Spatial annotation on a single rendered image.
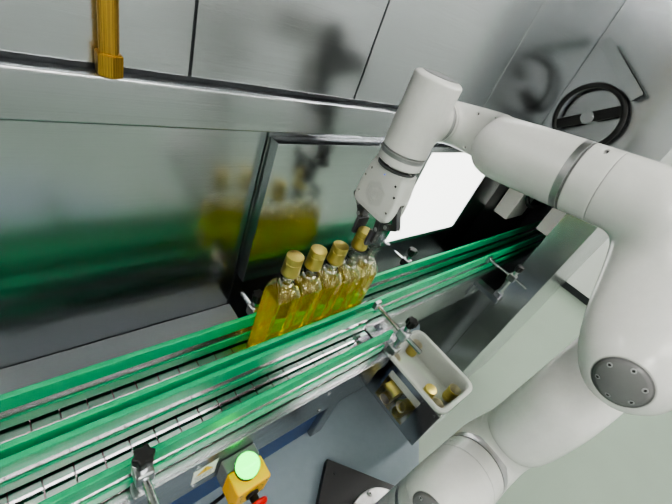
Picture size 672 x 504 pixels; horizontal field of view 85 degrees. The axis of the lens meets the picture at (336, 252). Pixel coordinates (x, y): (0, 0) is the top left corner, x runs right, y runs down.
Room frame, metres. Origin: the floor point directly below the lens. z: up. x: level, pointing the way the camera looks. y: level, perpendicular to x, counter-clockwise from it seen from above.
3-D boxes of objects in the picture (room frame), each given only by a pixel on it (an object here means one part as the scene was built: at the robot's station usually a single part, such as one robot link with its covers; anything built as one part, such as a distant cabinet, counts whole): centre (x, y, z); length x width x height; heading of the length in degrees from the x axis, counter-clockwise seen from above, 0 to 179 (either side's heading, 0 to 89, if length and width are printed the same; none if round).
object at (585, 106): (1.43, -0.59, 1.66); 0.21 x 0.05 x 0.21; 53
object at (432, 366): (0.72, -0.37, 0.97); 0.22 x 0.17 x 0.09; 53
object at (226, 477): (0.31, -0.01, 0.96); 0.07 x 0.07 x 0.07; 53
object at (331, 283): (0.62, 0.00, 1.16); 0.06 x 0.06 x 0.21; 53
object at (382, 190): (0.67, -0.04, 1.47); 0.10 x 0.07 x 0.11; 52
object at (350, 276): (0.67, -0.04, 1.16); 0.06 x 0.06 x 0.21; 52
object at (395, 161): (0.67, -0.04, 1.53); 0.09 x 0.08 x 0.03; 52
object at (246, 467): (0.31, -0.01, 1.01); 0.04 x 0.04 x 0.03
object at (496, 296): (1.20, -0.60, 1.07); 0.17 x 0.05 x 0.23; 53
